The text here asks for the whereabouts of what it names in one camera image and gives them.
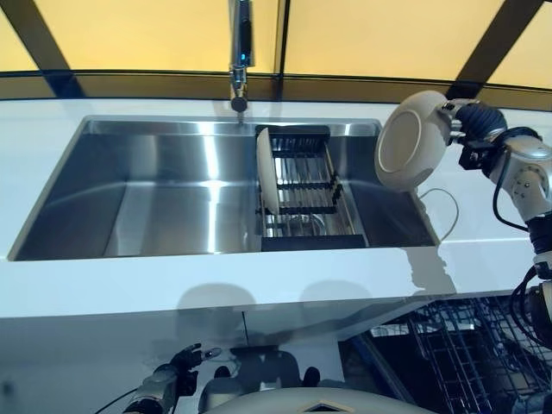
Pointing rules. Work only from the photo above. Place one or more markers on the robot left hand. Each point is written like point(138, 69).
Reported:
point(187, 360)

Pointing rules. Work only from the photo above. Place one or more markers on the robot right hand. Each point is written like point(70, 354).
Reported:
point(478, 118)

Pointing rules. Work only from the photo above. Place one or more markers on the beige ceramic plate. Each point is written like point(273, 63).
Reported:
point(266, 172)
point(401, 142)

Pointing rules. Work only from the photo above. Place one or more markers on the grey robot torso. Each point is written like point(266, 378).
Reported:
point(328, 401)

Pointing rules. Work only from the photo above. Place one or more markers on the stainless steel sink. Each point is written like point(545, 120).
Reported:
point(151, 185)

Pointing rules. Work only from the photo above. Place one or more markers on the black sink drain rack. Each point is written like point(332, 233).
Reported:
point(308, 190)

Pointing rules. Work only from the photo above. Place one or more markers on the chrome kitchen faucet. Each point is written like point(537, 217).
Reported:
point(240, 43)

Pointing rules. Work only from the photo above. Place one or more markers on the black window frame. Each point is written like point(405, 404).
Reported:
point(39, 34)

